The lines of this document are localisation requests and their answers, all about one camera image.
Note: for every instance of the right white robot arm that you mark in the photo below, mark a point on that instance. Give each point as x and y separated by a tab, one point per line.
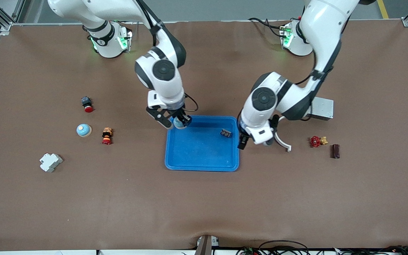
168	90

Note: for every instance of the brass valve red handwheel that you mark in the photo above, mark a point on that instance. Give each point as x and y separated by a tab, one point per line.
315	141

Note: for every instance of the dark brown electrolytic capacitor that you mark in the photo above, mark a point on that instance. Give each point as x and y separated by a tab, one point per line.
335	151

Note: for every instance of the short aluminium frame profile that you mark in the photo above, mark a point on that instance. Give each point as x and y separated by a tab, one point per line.
19	10

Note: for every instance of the green circuit board connector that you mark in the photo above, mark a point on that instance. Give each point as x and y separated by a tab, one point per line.
248	251

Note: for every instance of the blue plastic tray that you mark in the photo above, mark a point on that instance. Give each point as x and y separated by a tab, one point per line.
202	152

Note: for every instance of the white circuit breaker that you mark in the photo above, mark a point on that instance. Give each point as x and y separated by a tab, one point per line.
50	162

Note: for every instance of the red emergency stop orange base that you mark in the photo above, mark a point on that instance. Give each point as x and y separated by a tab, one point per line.
107	136

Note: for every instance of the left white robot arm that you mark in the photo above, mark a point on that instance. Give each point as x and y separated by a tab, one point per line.
260	113

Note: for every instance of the grey metal camera bracket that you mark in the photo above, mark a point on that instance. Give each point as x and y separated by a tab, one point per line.
205	246

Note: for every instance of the blue bell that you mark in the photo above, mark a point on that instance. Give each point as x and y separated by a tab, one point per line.
178	124
83	130

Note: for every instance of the grey metal power supply box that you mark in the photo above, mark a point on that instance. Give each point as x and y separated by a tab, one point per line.
324	108

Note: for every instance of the red push button dark base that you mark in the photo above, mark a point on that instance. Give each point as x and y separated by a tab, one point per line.
88	107

